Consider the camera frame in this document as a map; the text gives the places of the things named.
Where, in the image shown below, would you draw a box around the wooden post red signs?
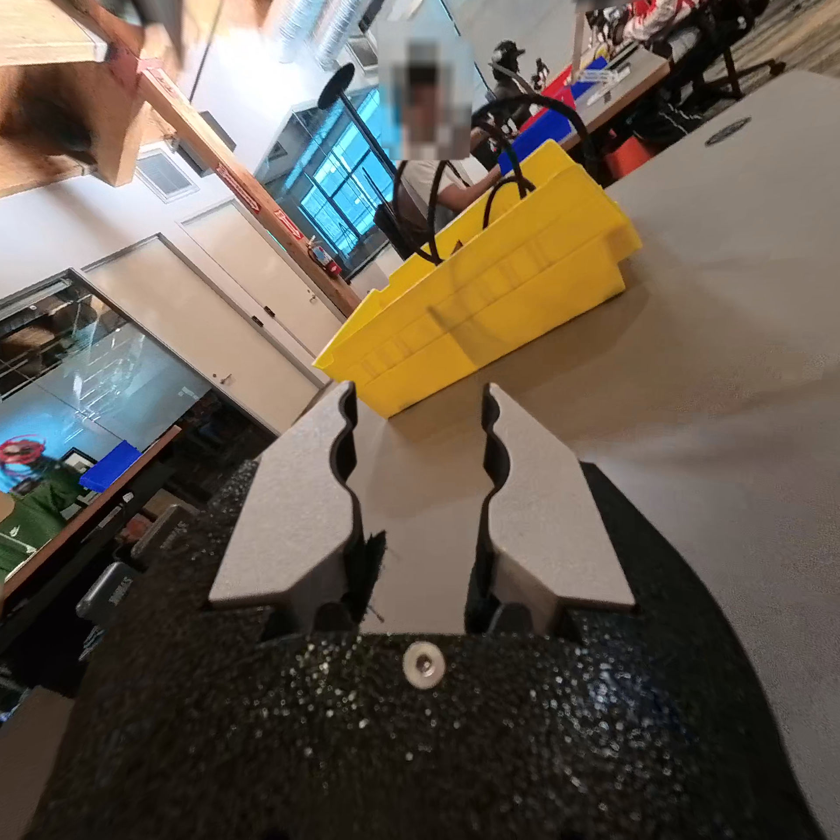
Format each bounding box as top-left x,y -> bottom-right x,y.
136,56 -> 363,320

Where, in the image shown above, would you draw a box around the silver air duct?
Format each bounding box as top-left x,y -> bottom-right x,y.
272,0 -> 378,70

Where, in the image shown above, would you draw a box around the grey air vent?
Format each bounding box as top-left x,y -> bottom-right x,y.
134,147 -> 201,203

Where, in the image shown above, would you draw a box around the red fire extinguisher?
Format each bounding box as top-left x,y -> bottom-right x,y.
307,235 -> 343,277

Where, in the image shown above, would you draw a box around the red plastic bin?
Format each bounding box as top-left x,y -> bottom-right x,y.
541,66 -> 581,109

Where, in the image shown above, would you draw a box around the black floor lamp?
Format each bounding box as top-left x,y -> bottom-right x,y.
317,63 -> 411,221

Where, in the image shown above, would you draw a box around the orange stool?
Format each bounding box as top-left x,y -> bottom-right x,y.
605,134 -> 657,179

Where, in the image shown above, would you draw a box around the black cable small green plug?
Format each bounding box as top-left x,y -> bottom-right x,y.
481,177 -> 536,232

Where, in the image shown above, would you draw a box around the long wooden table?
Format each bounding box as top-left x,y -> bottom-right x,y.
0,425 -> 183,618

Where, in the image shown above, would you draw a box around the black office chair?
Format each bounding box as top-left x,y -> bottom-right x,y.
374,202 -> 431,260

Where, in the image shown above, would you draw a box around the white cabinet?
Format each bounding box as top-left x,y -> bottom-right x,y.
82,197 -> 349,437

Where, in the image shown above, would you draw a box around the large paned window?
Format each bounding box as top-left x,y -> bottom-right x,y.
252,85 -> 421,277

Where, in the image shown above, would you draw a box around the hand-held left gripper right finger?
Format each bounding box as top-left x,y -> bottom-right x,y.
466,382 -> 637,635

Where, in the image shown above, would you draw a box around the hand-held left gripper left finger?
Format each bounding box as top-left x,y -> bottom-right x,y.
209,381 -> 387,634

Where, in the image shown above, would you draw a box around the black hdmi cable green plug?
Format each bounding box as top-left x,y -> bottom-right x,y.
469,92 -> 598,198

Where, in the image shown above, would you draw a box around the yellow plastic bin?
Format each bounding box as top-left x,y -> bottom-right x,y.
314,139 -> 644,420

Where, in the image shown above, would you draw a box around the grey work table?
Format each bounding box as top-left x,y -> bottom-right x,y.
564,46 -> 672,155

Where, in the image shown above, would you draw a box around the blue plastic bin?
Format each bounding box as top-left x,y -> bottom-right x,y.
497,105 -> 580,177
79,440 -> 142,492

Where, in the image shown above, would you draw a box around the black cable blue collar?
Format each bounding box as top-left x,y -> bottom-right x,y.
423,159 -> 476,265

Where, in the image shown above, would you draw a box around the black rounded case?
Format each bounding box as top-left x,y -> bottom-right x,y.
131,505 -> 198,559
75,561 -> 142,621

